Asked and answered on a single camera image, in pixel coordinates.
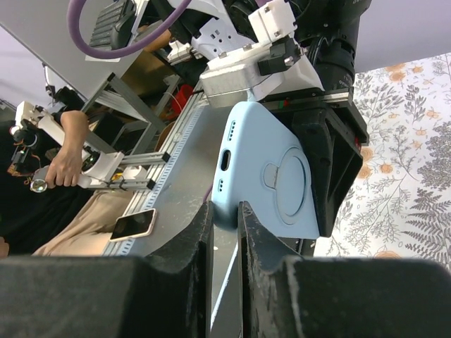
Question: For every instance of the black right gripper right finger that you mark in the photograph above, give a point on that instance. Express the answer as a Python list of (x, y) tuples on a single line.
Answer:
[(287, 295)]

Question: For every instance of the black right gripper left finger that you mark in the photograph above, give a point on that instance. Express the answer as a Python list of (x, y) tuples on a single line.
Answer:
[(164, 294)]

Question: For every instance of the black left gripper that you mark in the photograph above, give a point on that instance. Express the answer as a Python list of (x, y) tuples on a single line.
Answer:
[(325, 37)]

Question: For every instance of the black phone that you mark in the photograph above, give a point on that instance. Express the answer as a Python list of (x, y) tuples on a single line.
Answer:
[(262, 162)]

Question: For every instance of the operator bare forearm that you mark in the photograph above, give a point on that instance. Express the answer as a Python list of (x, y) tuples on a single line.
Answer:
[(76, 127)]

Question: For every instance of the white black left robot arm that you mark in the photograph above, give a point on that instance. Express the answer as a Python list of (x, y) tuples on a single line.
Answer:
[(214, 27)]

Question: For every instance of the smartphone with beige case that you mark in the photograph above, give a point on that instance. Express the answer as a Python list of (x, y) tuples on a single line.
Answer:
[(135, 225)]

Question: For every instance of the operator bare hand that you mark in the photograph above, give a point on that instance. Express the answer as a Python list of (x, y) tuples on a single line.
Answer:
[(65, 169)]

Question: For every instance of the floral table cloth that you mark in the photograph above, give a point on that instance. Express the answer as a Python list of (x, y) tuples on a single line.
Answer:
[(399, 204)]

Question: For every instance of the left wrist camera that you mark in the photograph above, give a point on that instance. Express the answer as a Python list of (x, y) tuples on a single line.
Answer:
[(275, 64)]

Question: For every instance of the aluminium frame stand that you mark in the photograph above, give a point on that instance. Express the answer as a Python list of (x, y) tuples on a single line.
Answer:
[(139, 170)]

